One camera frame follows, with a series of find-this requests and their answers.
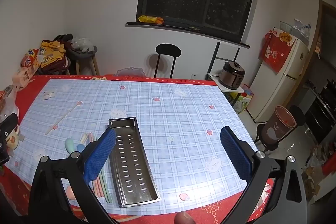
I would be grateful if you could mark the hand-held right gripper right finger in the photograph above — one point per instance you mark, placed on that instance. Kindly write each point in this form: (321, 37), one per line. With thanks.
(236, 155)

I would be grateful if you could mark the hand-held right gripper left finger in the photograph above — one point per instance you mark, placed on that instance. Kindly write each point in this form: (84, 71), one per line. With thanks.
(99, 155)

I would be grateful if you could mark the blue spoon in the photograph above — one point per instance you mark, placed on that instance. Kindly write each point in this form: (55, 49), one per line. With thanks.
(80, 148)

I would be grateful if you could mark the cream spoon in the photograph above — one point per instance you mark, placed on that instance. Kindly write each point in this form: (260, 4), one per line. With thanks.
(84, 138)

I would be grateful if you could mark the stainless steel utensil tray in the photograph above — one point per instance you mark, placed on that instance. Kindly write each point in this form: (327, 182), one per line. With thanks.
(131, 161)

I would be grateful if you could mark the green spoon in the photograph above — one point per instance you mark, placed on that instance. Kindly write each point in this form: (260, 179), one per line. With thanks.
(69, 145)

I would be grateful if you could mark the pink spoon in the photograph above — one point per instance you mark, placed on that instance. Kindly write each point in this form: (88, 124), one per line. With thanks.
(71, 192)

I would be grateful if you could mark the cream chopstick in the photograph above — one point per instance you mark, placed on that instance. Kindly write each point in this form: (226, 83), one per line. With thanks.
(56, 124)

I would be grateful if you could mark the person's right hand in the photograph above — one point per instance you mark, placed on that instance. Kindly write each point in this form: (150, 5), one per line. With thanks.
(184, 218)

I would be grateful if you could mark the clear plastic container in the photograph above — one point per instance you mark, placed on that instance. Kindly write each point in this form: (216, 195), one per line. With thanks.
(8, 106)

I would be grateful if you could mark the brown trash bin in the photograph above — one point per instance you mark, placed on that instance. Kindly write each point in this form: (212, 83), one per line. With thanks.
(278, 127)

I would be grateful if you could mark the colourful shopping bag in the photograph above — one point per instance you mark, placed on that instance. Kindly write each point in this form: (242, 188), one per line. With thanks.
(244, 103)

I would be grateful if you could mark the small white sachet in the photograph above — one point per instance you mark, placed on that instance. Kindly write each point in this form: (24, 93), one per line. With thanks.
(49, 95)

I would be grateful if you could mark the pink tissue packet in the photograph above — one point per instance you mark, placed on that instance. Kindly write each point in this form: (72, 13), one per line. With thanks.
(23, 78)

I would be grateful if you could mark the blue plaid table mat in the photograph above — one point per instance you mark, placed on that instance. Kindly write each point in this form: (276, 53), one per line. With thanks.
(170, 113)

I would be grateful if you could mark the white fridge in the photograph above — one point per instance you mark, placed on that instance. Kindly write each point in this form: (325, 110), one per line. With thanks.
(278, 87)

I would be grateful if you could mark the brown rice cooker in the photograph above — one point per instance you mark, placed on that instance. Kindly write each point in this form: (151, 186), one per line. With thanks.
(232, 75)

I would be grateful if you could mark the cardboard boxes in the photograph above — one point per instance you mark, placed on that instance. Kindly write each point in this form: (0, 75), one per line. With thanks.
(315, 176)

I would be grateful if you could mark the orange snack bag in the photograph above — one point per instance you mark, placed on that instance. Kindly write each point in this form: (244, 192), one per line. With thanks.
(30, 58)

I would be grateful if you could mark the clear plastic bear tray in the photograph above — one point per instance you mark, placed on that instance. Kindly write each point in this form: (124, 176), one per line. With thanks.
(130, 72)

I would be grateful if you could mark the black kitchen stove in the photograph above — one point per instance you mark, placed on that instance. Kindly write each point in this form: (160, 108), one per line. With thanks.
(321, 113)

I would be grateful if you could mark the yellow printed cloth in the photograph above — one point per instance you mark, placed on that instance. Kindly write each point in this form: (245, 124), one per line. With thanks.
(52, 52)

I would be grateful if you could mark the black metal rack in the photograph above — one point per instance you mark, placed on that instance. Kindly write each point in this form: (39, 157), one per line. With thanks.
(218, 56)

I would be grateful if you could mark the grey-seat wooden stool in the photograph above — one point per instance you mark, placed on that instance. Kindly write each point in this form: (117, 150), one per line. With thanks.
(84, 54)

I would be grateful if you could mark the red gift box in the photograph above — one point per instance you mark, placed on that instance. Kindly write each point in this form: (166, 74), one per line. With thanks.
(275, 53)

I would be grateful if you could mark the clear plastic bag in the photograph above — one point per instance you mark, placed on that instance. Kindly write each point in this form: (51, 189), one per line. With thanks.
(81, 44)

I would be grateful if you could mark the black round stool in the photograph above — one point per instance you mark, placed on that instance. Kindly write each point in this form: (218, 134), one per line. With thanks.
(168, 50)

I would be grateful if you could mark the black window sill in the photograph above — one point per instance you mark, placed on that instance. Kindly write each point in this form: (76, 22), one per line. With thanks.
(183, 27)

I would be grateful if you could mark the glass bowl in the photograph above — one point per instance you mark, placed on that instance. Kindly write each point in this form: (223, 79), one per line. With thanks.
(286, 25)

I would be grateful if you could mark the crumpled plastic bags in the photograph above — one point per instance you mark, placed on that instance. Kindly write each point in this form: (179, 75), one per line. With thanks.
(302, 29)

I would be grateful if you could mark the yellow snack packet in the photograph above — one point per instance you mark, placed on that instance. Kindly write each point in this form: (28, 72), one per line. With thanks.
(151, 19)

